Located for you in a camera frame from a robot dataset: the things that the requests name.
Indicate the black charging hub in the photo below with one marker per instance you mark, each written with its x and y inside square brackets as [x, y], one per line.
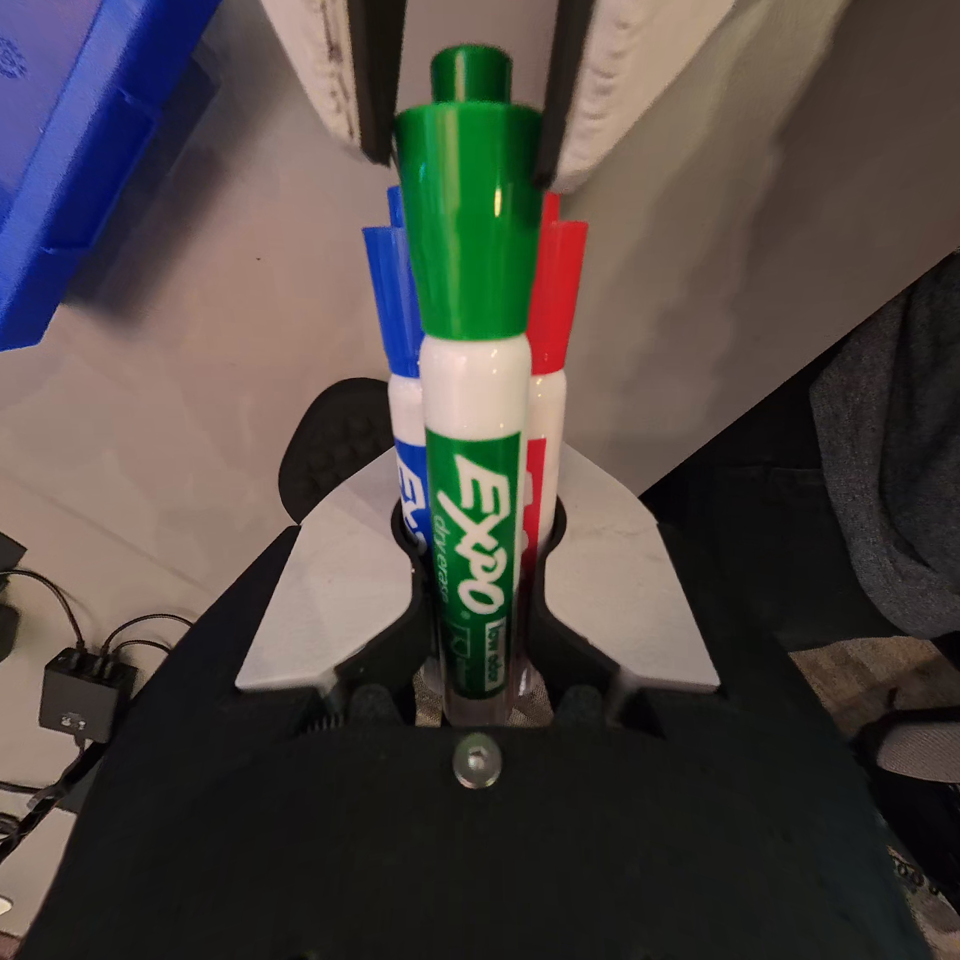
[82, 697]

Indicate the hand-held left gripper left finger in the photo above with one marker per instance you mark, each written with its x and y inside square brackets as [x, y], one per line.
[330, 600]

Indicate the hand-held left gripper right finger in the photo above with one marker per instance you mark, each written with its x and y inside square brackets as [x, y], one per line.
[622, 600]

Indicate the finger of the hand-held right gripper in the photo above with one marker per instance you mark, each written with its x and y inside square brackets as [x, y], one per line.
[322, 45]
[637, 60]

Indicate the blue plastic bin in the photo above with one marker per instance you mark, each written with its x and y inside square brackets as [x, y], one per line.
[75, 150]

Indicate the blue dry-erase marker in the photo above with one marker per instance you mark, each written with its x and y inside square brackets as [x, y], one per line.
[394, 300]

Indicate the red dry-erase marker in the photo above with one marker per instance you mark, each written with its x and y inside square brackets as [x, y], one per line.
[555, 300]

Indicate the green dry-erase marker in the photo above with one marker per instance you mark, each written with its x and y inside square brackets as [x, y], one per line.
[472, 262]

